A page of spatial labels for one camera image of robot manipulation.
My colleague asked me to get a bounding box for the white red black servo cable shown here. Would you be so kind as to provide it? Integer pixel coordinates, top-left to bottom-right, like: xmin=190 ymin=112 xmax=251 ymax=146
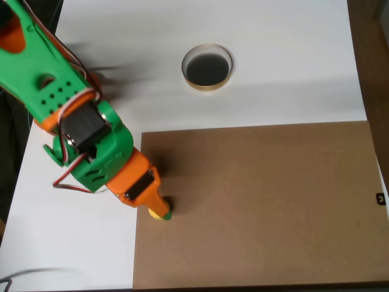
xmin=52 ymin=91 xmax=109 ymax=195

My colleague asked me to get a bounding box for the orange robot base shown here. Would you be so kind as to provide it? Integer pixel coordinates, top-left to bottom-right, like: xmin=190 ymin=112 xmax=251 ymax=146
xmin=32 ymin=72 xmax=103 ymax=136

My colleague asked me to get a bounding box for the small yellow plastic piece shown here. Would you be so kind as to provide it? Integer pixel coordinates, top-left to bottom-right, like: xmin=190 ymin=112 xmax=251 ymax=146
xmin=148 ymin=206 xmax=167 ymax=221

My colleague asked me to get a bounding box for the brown fibreboard sheet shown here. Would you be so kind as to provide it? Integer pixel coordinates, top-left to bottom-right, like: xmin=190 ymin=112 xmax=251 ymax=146
xmin=133 ymin=120 xmax=382 ymax=290

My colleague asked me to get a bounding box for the round dish with dark bottom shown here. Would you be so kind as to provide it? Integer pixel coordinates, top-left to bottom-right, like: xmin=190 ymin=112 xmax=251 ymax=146
xmin=181 ymin=44 xmax=234 ymax=92

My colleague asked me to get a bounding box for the grey cable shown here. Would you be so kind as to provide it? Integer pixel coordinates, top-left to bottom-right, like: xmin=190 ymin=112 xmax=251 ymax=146
xmin=0 ymin=266 xmax=74 ymax=291

